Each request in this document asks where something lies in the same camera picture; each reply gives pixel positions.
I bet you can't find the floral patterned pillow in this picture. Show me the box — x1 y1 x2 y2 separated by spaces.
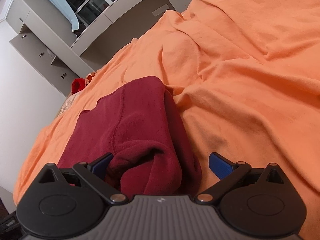
56 91 81 117

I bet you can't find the small bright red cloth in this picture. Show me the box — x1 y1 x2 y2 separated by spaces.
71 78 86 94

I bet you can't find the light blue curtain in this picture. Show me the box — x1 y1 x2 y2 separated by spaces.
48 0 79 31

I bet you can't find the orange bed sheet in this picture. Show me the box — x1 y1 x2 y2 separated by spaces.
13 0 319 239

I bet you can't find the grey built-in desk cabinet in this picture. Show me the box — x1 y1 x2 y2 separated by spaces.
6 0 191 95

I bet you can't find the dark red long-sleeve garment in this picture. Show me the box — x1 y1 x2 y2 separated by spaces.
57 76 202 198

